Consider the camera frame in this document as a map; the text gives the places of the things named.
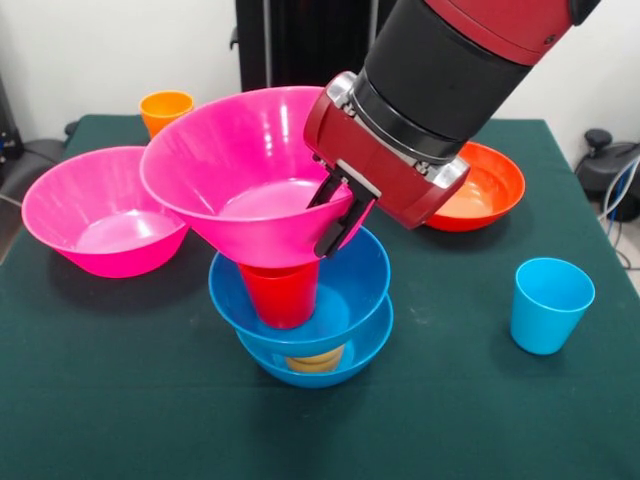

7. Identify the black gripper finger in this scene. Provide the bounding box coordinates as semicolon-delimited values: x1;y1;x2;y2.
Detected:
305;172;351;210
313;192;379;260

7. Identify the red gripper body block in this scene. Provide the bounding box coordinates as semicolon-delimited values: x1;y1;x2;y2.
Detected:
303;92;472;230

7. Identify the blue plastic bowl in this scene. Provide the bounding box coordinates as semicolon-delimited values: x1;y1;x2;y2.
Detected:
233;294;395;389
208;224;392;346

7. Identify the red plastic cup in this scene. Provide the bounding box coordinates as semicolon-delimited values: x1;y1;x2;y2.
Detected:
238;259;321;330

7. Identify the pink plastic bowl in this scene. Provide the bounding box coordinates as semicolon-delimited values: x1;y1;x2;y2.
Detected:
139;85;374;266
20;145;191;279

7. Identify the yellow plastic cup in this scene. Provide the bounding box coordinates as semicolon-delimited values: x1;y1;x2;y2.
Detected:
285;344;346;374

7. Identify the red-orange plastic bowl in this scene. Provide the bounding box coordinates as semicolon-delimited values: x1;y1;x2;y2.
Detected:
424;141;527;233

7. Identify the orange plastic cup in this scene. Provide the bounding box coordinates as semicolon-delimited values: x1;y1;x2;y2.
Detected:
138;90;196;140

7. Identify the dark green table cloth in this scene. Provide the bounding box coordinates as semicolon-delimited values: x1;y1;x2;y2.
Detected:
0;113;640;480

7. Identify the light blue plastic cup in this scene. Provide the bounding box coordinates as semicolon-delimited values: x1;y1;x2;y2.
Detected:
510;257;596;356

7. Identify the black upright post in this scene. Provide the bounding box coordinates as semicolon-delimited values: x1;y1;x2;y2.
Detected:
229;0;401;94

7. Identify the tangle of floor cables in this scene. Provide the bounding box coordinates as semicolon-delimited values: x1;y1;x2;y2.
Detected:
597;159;640;271

